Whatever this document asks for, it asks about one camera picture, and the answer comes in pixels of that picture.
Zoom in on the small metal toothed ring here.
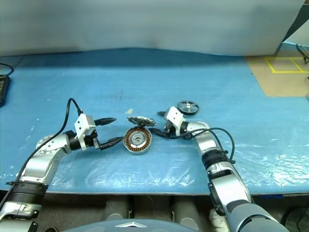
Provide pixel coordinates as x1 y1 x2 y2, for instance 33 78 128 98
126 116 157 128

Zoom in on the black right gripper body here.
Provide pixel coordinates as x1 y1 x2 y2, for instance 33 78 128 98
164 120 179 136

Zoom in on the dark round object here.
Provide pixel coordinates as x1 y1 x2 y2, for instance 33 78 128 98
281 206 309 232

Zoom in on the grey robot torso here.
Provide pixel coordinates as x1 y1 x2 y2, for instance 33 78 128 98
61 218 211 232

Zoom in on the blue table mat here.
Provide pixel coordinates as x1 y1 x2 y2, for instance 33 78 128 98
0 47 309 195

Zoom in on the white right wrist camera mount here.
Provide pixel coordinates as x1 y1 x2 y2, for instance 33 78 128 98
165 106 185 137

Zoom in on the black spoked rotor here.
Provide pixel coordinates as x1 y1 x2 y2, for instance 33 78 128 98
177 100 201 116

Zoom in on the brown cardboard sheet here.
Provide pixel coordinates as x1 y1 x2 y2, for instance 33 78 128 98
244 49 309 98

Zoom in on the white backdrop sheet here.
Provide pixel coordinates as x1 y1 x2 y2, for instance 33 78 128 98
0 0 305 58

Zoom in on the round silver motor housing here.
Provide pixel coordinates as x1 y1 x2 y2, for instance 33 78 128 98
123 126 153 156

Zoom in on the thin black device cable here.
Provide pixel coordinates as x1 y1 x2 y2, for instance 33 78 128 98
0 63 14 76

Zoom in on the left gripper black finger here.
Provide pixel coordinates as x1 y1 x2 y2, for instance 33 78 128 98
94 117 118 127
98 136 125 151

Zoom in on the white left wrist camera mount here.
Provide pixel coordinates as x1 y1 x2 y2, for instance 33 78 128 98
74 113 97 152

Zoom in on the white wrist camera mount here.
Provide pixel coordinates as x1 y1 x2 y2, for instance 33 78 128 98
165 106 185 137
74 113 97 152

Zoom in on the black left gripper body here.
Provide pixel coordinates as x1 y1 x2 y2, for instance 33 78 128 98
84 125 101 151

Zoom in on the black cable on cardboard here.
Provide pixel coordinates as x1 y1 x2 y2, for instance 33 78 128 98
296 43 309 64

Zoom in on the flat black device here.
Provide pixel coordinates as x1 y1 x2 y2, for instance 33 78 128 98
0 74 11 107

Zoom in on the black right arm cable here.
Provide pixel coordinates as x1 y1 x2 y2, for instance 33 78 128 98
166 127 237 165

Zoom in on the yellow tape square outline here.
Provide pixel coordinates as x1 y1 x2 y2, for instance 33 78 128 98
263 57 309 73

